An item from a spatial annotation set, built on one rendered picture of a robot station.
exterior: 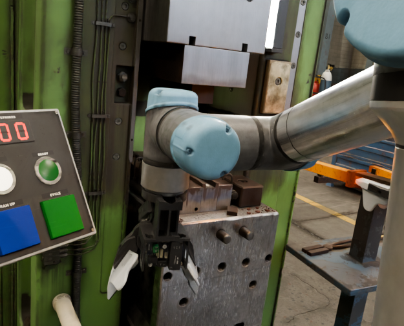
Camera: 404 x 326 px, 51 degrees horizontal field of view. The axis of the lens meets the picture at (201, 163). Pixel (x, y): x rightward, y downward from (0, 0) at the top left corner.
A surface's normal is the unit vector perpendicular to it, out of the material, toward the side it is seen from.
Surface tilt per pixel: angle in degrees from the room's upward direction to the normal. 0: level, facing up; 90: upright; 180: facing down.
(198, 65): 90
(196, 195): 90
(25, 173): 60
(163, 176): 90
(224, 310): 90
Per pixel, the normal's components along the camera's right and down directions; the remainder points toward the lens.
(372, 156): -0.79, 0.05
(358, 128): -0.58, 0.71
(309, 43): 0.49, 0.26
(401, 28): -0.89, -0.13
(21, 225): 0.76, -0.29
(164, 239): 0.27, 0.26
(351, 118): -0.81, 0.37
